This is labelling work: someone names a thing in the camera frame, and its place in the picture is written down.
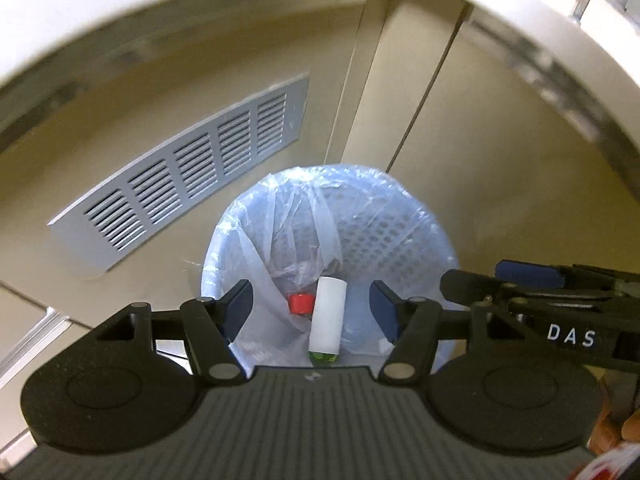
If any red bottle cap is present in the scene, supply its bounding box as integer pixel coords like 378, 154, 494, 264
287, 292, 315, 316

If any beige kitchen cabinet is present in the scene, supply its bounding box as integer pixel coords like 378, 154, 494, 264
0, 0, 640, 361

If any grey vent grille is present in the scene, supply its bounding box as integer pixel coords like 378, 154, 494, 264
47, 72, 311, 281

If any person's right hand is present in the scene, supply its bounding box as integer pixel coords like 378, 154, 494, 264
589, 376, 640, 456

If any white label green bottle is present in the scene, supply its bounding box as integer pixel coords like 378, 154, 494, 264
307, 275, 349, 367

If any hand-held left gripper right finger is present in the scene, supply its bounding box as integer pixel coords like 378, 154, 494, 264
368, 280, 522, 386

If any red and white cloth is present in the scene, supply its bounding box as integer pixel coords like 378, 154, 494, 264
570, 447, 640, 480

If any blue perforated trash bin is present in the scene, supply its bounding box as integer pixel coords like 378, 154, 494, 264
200, 162, 461, 369

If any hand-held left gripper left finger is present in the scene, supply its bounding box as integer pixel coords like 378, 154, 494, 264
94, 279, 253, 386

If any clear plastic bin liner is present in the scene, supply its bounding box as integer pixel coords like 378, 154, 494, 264
182, 162, 461, 369

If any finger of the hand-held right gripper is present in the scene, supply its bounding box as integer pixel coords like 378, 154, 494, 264
439, 268, 517, 307
495, 259, 627, 294

